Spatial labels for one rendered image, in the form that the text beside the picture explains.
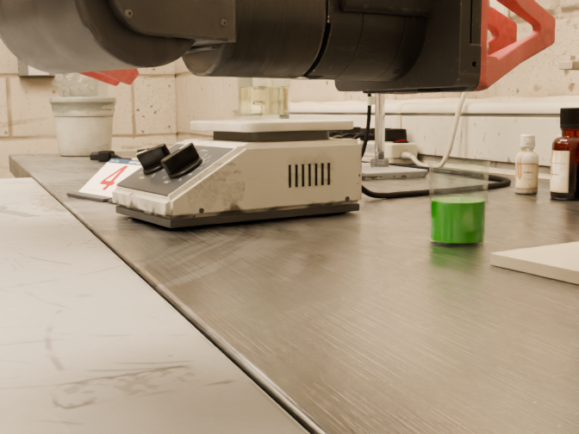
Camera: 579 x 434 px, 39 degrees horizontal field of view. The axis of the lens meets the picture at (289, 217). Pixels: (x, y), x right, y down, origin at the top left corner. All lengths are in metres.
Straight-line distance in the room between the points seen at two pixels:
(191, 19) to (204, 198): 0.38
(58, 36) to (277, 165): 0.43
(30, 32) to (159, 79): 2.88
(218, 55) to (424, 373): 0.15
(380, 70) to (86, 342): 0.18
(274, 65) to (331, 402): 0.15
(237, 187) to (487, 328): 0.36
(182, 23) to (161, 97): 2.90
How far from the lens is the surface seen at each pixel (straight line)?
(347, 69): 0.39
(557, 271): 0.49
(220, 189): 0.69
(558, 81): 1.22
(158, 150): 0.75
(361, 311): 0.41
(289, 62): 0.37
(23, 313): 0.43
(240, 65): 0.36
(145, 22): 0.30
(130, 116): 3.18
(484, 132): 1.27
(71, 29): 0.30
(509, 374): 0.32
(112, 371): 0.33
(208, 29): 0.32
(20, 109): 3.13
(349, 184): 0.76
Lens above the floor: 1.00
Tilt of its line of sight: 8 degrees down
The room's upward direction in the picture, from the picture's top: 1 degrees counter-clockwise
